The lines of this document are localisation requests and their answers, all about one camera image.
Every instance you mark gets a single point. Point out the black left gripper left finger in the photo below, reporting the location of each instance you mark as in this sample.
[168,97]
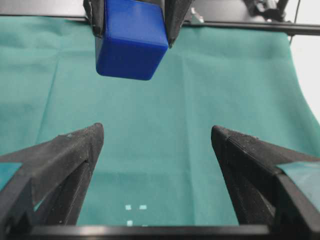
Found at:
[51,182]

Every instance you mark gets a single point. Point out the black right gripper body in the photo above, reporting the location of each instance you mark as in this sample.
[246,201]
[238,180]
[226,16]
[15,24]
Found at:
[268,9]

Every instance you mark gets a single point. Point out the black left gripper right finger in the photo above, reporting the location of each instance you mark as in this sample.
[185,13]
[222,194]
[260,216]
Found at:
[261,191]

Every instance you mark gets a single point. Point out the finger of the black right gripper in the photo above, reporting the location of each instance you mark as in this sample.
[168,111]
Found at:
[95,14]
[175,12]

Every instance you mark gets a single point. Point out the blue block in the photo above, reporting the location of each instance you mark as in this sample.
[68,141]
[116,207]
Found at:
[134,40]

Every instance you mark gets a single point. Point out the green table cloth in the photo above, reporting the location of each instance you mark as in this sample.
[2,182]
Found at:
[157,165]

